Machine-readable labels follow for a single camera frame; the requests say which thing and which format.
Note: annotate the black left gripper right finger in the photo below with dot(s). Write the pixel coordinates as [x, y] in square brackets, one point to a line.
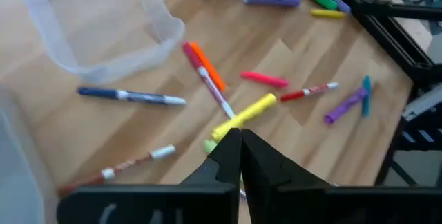
[276, 200]

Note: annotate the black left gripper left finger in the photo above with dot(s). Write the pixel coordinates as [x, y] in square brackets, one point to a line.
[207, 203]

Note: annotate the light green thick highlighter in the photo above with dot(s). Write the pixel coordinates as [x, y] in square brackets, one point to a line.
[209, 146]

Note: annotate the brown dry erase marker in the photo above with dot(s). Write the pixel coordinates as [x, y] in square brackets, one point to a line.
[162, 152]

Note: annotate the yellow thick highlighter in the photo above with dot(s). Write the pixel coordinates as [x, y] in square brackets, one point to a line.
[248, 113]

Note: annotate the pink slim highlighter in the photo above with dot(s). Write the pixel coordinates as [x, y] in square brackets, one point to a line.
[264, 79]

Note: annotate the orange slim highlighter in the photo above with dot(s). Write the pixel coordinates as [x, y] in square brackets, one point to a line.
[210, 66]

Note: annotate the teal slim highlighter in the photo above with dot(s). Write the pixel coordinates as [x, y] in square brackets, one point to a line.
[366, 96]

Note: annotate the blue dry erase marker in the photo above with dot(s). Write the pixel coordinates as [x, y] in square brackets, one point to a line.
[100, 92]

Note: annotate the yellow slim highlighter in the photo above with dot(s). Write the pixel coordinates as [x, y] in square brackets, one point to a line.
[328, 13]

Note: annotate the clear plastic bin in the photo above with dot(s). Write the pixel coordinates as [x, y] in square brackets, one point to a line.
[103, 27]

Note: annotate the silver aluminium bracket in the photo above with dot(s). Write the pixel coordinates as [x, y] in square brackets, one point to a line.
[424, 103]

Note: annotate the black aluminium table frame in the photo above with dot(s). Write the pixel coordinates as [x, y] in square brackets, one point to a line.
[397, 44]

